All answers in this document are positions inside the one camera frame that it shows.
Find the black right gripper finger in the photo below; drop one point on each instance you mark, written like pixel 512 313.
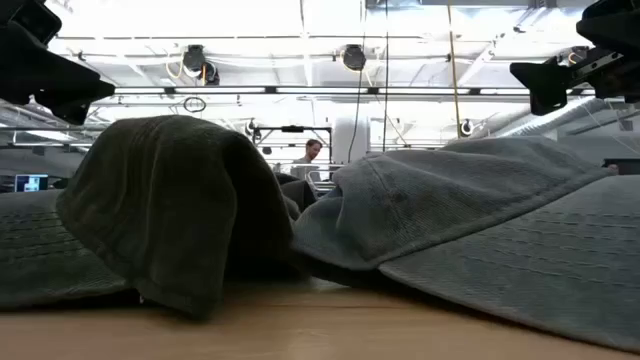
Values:
pixel 545 85
pixel 620 22

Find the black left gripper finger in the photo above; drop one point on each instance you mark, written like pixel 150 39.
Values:
pixel 35 70
pixel 85 102

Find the dark baseball cap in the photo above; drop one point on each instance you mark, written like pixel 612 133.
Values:
pixel 165 210

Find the blue-grey baseball cap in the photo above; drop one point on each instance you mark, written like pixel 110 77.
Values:
pixel 475 225

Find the computer monitor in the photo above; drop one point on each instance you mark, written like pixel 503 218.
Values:
pixel 31 183

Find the person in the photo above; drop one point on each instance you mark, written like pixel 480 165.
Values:
pixel 312 148

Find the silver ventilation duct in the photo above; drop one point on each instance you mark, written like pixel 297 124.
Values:
pixel 545 117

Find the black background station frame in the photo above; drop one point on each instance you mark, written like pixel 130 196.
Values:
pixel 292 129

